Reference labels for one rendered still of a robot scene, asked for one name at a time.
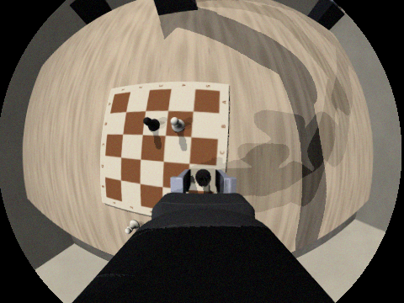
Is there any brown and cream chessboard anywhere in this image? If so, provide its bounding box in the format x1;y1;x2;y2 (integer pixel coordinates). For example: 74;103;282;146
100;82;229;215

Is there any white pawn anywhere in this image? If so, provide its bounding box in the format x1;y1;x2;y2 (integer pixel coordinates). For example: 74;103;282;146
171;117;185;132
125;220;140;234

